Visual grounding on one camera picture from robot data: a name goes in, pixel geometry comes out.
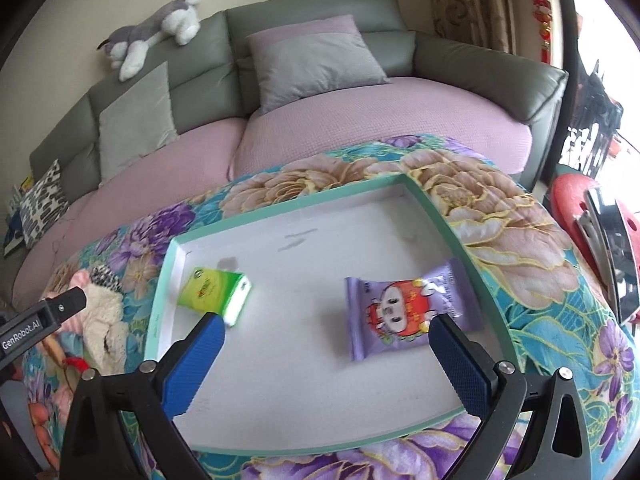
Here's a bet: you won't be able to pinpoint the red tape roll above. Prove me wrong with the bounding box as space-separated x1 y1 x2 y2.
63 356 91 374

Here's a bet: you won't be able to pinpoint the grey pillow middle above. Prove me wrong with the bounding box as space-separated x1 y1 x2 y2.
99 63 178 185

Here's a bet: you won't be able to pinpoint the purple baby wipes pack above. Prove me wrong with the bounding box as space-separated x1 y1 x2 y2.
345 258 484 362

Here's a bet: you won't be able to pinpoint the teal white tray box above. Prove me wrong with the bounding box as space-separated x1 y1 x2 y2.
143 171 522 458

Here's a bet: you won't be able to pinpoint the floral blue blanket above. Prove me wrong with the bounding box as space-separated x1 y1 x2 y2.
23 134 639 479

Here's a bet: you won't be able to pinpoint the husky plush toy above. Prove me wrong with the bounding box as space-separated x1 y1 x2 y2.
98 0 201 82

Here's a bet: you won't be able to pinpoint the grey purple pillow right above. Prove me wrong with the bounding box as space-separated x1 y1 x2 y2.
247 14 388 113

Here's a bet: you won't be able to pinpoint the black white patterned cloth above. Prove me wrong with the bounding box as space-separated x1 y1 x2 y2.
89 263 122 292

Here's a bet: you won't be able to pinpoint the cream lace cloth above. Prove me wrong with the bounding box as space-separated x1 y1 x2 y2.
80 283 128 375

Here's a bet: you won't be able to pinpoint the red stool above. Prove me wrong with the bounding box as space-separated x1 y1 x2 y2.
549 174 639 324

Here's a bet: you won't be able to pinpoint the books beside sofa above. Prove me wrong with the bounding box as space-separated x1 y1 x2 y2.
2 172 35 259

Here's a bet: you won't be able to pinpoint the pink white fluffy sock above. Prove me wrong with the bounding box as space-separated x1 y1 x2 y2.
55 269 99 339

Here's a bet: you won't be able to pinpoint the black white patterned pillow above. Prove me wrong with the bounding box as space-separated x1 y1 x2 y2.
20 159 70 249

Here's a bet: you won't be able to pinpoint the grey sofa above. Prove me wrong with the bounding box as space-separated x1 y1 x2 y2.
1 0 567 310

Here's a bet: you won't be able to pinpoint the green tissue pack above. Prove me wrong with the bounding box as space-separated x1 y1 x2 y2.
177 266 252 326

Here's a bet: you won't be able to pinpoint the patterned curtain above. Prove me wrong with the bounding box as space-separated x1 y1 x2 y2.
422 0 554 66

